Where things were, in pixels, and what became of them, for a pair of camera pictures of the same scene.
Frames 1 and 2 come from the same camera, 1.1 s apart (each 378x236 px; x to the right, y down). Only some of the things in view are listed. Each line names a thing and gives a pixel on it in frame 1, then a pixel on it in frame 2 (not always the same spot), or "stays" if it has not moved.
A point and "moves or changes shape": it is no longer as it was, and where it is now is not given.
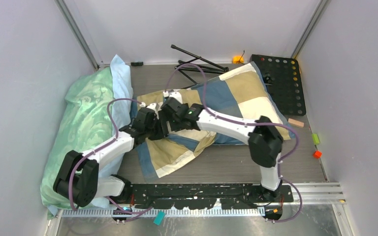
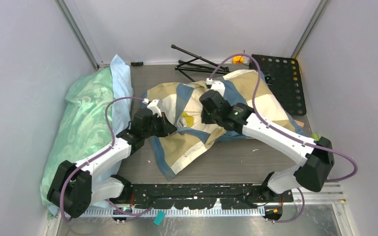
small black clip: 137,64 stays
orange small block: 236,58 stays
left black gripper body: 154,132 stays
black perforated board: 283,76 stays
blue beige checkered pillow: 243,93 moves or changes shape
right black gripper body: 174,122 to 210,117
